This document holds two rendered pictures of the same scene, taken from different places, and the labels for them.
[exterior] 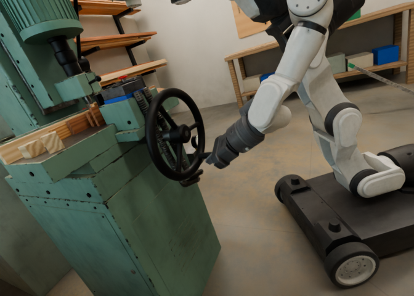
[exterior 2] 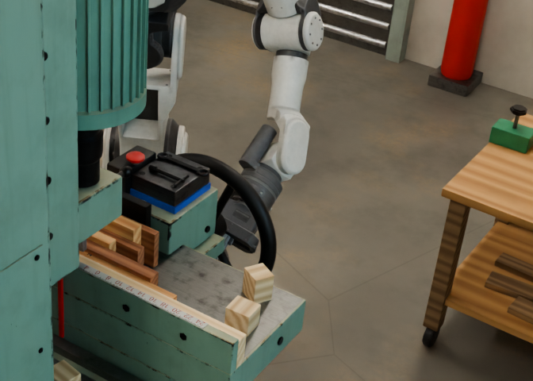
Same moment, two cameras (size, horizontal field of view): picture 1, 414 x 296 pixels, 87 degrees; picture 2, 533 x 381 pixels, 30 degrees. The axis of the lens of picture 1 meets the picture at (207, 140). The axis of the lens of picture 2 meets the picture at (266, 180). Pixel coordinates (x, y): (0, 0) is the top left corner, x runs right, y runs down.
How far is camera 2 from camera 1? 188 cm
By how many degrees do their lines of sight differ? 81
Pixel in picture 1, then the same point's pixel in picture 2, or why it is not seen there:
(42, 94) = (65, 247)
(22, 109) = (42, 310)
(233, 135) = (266, 195)
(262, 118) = (300, 160)
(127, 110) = (212, 207)
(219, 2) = not seen: outside the picture
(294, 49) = (300, 81)
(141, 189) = not seen: hidden behind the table
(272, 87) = (302, 125)
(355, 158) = not seen: hidden behind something
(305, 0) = (316, 38)
